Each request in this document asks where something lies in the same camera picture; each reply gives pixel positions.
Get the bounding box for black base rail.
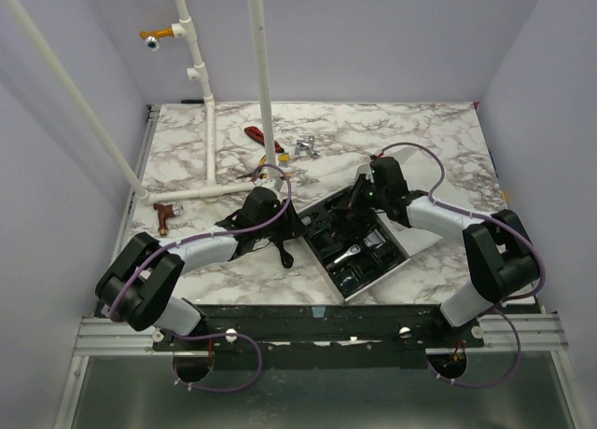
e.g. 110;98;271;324
153;305;483;370

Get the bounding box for yellow wire brush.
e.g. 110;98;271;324
278;153;290;166

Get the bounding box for red black utility knife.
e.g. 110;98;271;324
243;126;285;154

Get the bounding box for white PVC pipe frame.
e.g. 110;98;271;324
2;0;275;205

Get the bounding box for chrome faucet fitting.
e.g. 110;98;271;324
295;135;320;159

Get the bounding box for orange faucet on pipe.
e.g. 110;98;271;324
139;27;174;51

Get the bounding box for white hair clipper kit box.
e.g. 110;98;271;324
298;149;461;305

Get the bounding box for brown garden faucet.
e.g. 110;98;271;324
152;202;184;237

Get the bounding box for yellow handled pliers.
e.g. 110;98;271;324
237;154;288;180

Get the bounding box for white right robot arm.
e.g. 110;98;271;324
348;157;544;347

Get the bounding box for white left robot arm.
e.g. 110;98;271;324
95;187;307;350

